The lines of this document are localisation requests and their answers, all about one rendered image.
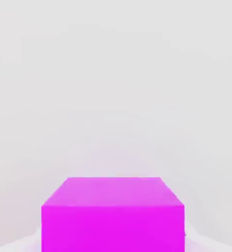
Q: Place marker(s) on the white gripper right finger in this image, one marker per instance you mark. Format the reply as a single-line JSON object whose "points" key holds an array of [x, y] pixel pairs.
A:
{"points": [[198, 243]]}

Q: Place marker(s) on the small magenta cube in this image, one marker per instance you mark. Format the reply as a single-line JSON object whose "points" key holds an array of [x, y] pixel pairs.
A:
{"points": [[112, 226]]}

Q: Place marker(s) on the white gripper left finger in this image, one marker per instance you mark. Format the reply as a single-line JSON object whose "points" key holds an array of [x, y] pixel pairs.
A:
{"points": [[29, 245]]}

